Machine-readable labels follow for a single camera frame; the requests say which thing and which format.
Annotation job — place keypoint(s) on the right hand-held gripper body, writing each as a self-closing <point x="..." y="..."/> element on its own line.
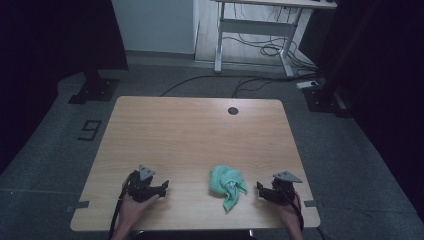
<point x="283" y="191"/>

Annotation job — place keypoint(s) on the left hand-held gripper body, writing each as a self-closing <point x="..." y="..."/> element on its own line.
<point x="140" y="188"/>

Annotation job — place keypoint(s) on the green cloth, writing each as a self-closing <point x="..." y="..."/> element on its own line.
<point x="227" y="186"/>

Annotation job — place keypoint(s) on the person's left hand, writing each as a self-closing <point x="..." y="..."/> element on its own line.
<point x="132" y="210"/>

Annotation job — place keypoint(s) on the person's right hand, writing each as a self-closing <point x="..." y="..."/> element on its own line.
<point x="289" y="215"/>

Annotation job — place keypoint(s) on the grey tape marker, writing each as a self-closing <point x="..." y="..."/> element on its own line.
<point x="312" y="203"/>
<point x="81" y="204"/>

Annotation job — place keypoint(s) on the black round table grommet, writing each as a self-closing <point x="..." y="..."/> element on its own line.
<point x="233" y="111"/>

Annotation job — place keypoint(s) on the black stand base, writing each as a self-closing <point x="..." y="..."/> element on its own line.
<point x="95" y="89"/>
<point x="325" y="98"/>

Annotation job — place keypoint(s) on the white power strip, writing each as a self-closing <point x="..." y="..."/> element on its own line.
<point x="307" y="84"/>

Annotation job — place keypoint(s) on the dark curtain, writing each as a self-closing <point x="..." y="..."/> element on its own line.
<point x="50" y="50"/>
<point x="383" y="66"/>

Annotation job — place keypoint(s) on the white desk frame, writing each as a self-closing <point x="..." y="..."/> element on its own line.
<point x="256" y="27"/>

